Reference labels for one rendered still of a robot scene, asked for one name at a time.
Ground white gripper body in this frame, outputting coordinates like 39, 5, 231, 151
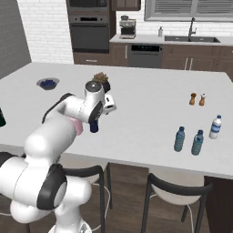
103, 100, 118, 116

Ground dark blue glass bottle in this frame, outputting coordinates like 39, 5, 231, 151
89, 119, 100, 134

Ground potted plant in dark pot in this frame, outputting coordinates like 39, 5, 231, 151
92, 71, 112, 94

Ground pink bottle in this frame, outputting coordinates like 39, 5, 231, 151
70, 117, 84, 137

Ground grey dishwasher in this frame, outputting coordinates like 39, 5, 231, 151
127, 43, 164, 69

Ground black stool with white seat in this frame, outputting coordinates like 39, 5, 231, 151
140, 167, 214, 233
57, 154, 114, 233

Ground grey bowl with blueberries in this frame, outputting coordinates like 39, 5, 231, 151
35, 77, 61, 92

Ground blue ribbed plastic bottle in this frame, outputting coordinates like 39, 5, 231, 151
173, 126, 187, 153
190, 129, 205, 157

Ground silver coffee machine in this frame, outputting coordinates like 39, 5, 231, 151
118, 15, 137, 40

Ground dark wood base cupboards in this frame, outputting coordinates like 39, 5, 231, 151
72, 41, 233, 82

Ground brown pepper shaker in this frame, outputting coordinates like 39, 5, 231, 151
188, 92, 198, 106

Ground brown white-topped salt shaker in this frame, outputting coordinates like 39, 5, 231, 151
198, 92, 208, 107

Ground dark sink basin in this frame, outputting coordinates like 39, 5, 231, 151
164, 35, 221, 44

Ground built-in black microwave oven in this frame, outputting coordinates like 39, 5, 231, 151
66, 0, 110, 15

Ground white plastic bottle blue cap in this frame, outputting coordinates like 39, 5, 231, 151
208, 114, 223, 140

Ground dark green glass bottle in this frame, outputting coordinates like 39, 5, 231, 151
0, 106, 7, 127

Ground dark sink tap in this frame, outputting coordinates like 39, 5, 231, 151
187, 16, 198, 42

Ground window with grey blinds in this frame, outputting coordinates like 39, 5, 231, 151
144, 0, 233, 23

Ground dark wood island base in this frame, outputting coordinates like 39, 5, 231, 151
203, 175, 233, 233

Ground dark wood wall cupboard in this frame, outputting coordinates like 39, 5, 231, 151
110, 0, 142, 13

